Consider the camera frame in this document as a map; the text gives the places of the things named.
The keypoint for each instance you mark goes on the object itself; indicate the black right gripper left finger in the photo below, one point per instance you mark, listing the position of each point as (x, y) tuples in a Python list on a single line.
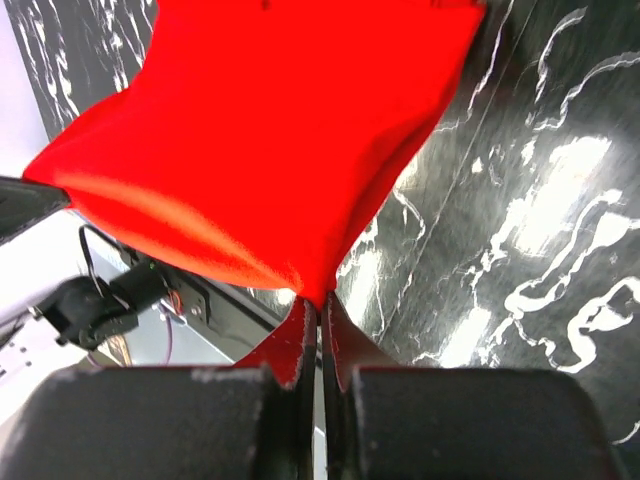
[(250, 420)]

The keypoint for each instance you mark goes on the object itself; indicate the red t shirt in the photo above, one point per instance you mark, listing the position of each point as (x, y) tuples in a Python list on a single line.
[(261, 137)]

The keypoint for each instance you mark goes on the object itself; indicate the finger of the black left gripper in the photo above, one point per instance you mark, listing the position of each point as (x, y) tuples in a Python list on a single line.
[(25, 204)]

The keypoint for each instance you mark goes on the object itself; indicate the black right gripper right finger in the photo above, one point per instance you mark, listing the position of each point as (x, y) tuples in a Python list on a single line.
[(389, 421)]

